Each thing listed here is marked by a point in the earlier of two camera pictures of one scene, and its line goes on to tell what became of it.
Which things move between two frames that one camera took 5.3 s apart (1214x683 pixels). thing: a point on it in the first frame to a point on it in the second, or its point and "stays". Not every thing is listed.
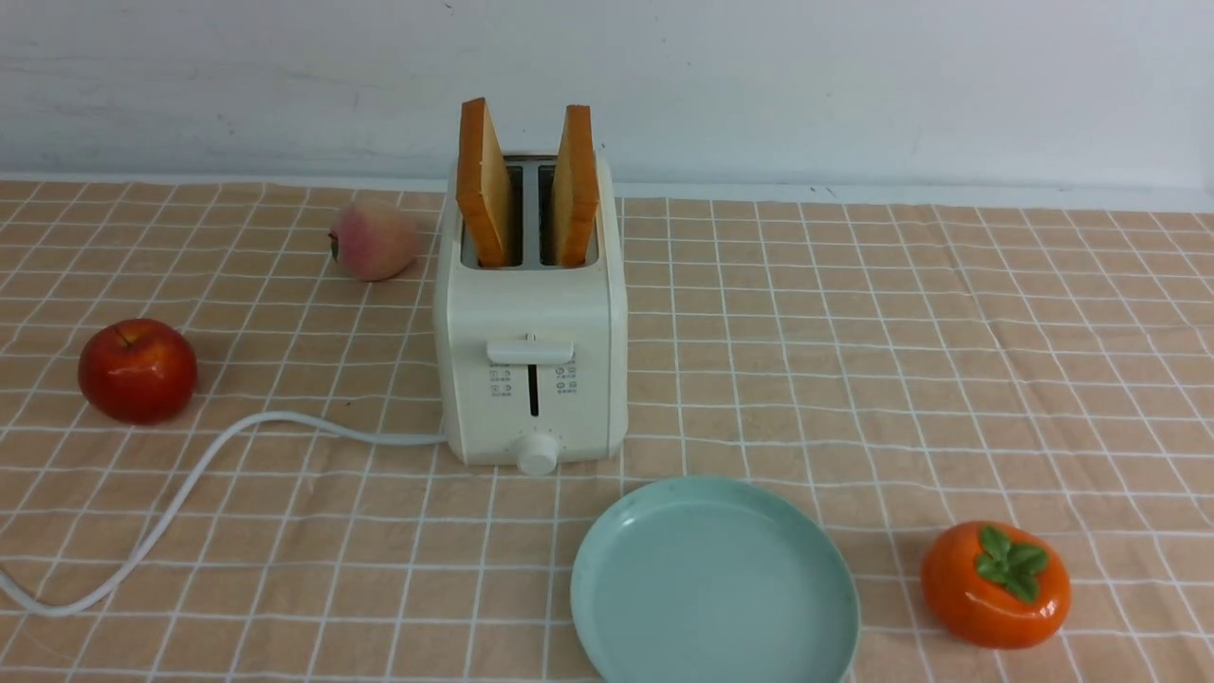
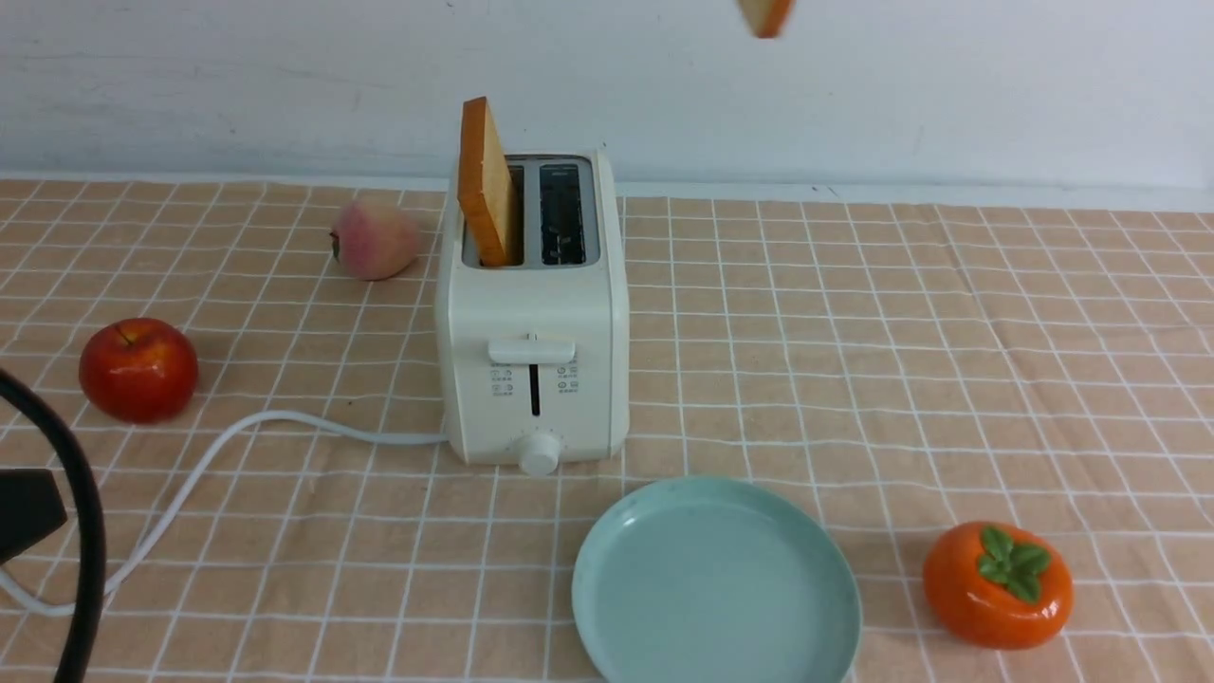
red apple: x=137 y=371 stays
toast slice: x=484 y=193 stays
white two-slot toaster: x=533 y=356 stays
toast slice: x=575 y=191 to x=766 y=17
